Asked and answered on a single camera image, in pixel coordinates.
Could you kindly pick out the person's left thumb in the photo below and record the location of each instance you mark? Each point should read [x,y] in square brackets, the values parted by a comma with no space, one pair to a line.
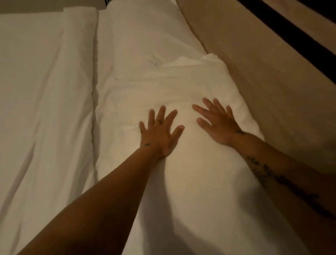
[177,132]

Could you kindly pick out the beige padded headboard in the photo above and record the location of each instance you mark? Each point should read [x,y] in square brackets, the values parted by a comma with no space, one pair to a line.
[270,78]

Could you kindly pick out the person's left little finger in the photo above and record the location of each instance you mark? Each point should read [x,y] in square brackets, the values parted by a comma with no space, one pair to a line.
[142,128]

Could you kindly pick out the person's right hand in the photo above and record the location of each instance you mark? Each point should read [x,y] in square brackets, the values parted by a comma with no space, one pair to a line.
[223,128]

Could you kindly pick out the person's right forearm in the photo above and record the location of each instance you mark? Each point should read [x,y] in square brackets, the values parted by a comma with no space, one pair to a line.
[286,184]

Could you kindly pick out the person's left hand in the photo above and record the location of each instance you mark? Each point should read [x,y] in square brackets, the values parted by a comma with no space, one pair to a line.
[156,138]

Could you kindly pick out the person's right little finger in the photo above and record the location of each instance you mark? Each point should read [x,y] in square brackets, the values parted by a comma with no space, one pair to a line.
[230,111]

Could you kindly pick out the white pillow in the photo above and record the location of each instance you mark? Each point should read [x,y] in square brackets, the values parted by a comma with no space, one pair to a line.
[189,86]
[141,34]

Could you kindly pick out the black wall trim strip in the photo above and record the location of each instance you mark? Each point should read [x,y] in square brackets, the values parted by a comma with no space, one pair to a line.
[288,31]

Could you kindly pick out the person's left middle finger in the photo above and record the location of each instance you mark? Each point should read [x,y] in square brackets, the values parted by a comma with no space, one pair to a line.
[160,114]

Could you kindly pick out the person's right thumb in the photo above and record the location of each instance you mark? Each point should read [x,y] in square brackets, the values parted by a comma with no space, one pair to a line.
[204,124]

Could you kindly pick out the person's left forearm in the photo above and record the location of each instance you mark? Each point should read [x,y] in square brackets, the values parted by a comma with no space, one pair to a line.
[105,205]

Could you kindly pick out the person's right middle finger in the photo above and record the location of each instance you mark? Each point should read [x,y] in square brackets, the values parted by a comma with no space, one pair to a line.
[210,105]

